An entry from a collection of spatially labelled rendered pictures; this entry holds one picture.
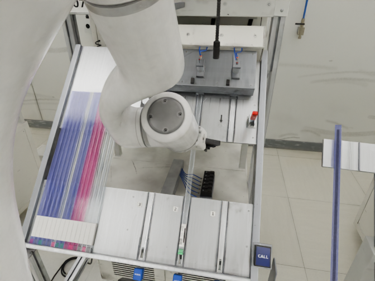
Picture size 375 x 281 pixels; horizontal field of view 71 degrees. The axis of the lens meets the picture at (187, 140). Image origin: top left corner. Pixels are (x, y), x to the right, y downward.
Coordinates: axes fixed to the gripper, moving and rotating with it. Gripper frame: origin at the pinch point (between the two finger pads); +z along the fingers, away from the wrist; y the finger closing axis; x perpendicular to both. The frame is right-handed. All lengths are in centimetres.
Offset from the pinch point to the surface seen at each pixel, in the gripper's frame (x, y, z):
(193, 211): 18.7, -2.2, 6.8
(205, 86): -19.5, -1.9, 6.5
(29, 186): 27, 124, 100
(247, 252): 27.5, -18.2, 5.5
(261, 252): 25.9, -21.3, 1.1
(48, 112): -47, 189, 190
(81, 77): -23, 44, 13
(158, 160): 2, 24, 61
